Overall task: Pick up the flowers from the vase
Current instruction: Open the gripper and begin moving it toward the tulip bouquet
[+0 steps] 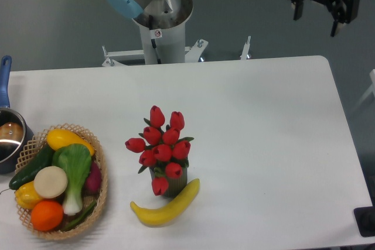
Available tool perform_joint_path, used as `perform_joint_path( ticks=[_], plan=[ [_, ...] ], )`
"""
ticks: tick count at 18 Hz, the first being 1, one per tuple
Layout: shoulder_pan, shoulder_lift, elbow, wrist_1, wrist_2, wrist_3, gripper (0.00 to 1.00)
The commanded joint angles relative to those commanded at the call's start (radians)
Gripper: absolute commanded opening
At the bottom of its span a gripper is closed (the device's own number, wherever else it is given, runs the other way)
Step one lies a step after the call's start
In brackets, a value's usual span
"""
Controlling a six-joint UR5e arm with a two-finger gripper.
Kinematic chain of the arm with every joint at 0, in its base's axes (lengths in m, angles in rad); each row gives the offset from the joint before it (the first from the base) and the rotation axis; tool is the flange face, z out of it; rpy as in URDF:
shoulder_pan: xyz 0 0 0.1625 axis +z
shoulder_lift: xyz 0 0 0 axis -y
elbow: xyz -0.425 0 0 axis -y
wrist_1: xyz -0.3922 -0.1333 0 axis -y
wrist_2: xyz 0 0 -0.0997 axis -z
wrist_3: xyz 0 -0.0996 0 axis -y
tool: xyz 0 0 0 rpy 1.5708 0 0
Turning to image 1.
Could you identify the red tulip bouquet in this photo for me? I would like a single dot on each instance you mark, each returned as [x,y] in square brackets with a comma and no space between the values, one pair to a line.
[161,143]

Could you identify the dark ribbed vase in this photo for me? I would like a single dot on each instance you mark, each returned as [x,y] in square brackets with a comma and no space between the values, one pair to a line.
[168,181]

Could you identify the black device at table edge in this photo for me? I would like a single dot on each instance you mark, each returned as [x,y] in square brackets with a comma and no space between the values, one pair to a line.
[365,220]

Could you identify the yellow toy banana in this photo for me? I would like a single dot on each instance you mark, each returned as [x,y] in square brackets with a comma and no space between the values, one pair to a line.
[169,212]

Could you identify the green toy bok choy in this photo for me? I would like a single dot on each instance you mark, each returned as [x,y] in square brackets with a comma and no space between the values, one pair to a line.
[75,160]

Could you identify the purple toy sweet potato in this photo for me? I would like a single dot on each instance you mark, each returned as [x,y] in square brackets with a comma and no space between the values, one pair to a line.
[94,180]

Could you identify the yellow toy squash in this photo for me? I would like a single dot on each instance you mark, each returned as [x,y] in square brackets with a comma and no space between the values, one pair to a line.
[59,138]

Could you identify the woven wicker basket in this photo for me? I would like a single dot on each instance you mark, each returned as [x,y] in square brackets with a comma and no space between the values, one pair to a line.
[31,149]

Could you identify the green toy cucumber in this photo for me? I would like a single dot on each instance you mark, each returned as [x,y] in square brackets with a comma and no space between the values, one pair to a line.
[28,173]

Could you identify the beige round toy slice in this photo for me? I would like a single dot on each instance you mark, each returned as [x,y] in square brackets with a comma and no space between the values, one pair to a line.
[50,182]

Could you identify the green toy bean pod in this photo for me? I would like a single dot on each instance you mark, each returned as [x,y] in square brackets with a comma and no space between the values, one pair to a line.
[77,221]

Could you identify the orange toy orange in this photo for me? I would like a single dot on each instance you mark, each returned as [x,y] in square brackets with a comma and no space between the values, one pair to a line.
[47,215]

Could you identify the yellow toy bell pepper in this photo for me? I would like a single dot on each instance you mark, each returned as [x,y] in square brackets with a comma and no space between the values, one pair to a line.
[27,197]

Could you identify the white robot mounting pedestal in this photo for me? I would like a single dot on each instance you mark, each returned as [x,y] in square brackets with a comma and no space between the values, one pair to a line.
[159,46]

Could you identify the blue handled saucepan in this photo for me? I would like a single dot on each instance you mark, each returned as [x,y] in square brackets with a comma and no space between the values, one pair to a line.
[15,132]

